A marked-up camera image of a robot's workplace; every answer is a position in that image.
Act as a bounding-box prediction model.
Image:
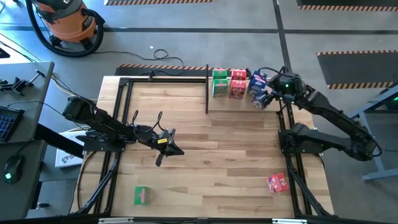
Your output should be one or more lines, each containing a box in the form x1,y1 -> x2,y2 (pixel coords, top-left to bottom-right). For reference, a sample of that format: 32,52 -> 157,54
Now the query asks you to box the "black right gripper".
260,73 -> 307,109

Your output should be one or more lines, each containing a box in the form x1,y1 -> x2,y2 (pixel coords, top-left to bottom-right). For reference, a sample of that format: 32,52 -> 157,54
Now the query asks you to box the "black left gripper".
149,132 -> 185,167

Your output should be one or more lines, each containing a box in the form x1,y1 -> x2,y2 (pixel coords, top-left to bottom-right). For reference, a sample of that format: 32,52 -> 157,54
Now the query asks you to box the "blue Frosted Flakes cereal box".
252,91 -> 273,110
250,70 -> 268,82
247,79 -> 267,96

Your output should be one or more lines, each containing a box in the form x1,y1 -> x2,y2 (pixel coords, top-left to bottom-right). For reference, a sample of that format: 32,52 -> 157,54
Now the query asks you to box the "red Froot Loops cereal box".
231,68 -> 248,81
265,172 -> 290,194
229,79 -> 248,100

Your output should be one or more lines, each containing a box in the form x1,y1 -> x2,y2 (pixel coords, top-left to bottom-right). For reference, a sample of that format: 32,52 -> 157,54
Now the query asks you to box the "black floor mat striped edge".
316,49 -> 398,90
104,0 -> 215,6
115,63 -> 249,77
297,0 -> 398,12

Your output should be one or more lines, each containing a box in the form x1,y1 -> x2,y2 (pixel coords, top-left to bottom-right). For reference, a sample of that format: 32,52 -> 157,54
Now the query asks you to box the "white printed box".
55,130 -> 90,169

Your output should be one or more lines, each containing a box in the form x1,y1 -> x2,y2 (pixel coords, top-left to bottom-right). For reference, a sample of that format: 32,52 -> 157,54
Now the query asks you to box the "gray desk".
0,60 -> 55,144
0,139 -> 47,220

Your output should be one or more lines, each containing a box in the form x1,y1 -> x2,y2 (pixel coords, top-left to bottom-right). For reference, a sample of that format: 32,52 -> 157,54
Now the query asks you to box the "black computer mouse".
3,154 -> 25,185

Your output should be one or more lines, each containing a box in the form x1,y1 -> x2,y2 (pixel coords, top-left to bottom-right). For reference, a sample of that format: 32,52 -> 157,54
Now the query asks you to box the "orange shop vacuum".
24,0 -> 106,58

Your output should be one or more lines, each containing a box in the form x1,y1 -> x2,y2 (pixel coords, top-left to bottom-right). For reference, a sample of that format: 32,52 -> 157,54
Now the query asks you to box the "black keyboard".
0,105 -> 25,143

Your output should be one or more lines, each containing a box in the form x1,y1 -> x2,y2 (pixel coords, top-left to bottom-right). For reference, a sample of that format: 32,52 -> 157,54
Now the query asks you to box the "black desk clamp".
0,70 -> 47,96

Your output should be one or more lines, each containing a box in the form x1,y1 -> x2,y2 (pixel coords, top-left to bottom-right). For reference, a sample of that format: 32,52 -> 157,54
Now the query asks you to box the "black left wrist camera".
162,126 -> 177,141

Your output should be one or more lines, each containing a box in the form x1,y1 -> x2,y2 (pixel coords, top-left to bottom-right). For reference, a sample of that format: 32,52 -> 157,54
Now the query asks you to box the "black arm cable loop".
130,109 -> 140,127
257,66 -> 285,82
148,110 -> 165,133

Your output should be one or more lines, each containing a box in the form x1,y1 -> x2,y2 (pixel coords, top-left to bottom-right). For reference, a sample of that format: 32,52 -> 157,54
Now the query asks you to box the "black aluminium rig frame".
70,76 -> 335,224

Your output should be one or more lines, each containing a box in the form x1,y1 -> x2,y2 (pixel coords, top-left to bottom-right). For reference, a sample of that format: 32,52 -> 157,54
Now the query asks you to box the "black floor power cord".
93,48 -> 186,77

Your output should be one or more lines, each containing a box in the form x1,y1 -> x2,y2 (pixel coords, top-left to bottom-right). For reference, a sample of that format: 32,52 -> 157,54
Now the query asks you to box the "gray desk leg frame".
348,83 -> 398,183

